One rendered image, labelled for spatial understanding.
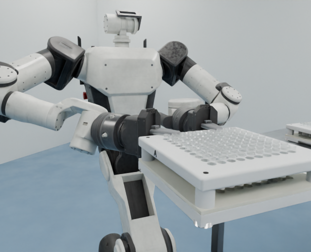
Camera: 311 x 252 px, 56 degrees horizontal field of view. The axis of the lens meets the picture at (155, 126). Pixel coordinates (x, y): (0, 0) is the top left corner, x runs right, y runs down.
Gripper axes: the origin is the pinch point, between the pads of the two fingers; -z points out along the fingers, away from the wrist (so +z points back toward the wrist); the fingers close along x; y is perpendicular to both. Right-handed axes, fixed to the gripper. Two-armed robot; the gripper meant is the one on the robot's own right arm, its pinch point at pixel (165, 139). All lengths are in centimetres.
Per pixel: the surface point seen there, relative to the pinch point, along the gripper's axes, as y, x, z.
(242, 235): -141, 101, 27
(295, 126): -87, 10, -11
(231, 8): -350, -99, 121
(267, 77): -359, -7, 71
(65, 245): -61, 100, 120
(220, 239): -64, 60, 12
